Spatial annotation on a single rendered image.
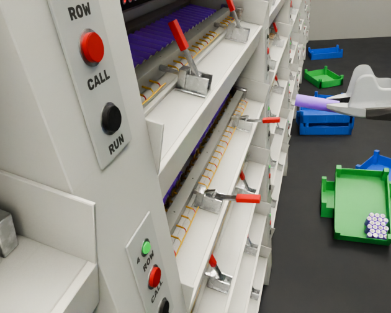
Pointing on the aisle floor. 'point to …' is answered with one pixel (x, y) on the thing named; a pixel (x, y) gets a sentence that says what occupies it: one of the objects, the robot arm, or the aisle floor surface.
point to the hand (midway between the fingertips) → (336, 107)
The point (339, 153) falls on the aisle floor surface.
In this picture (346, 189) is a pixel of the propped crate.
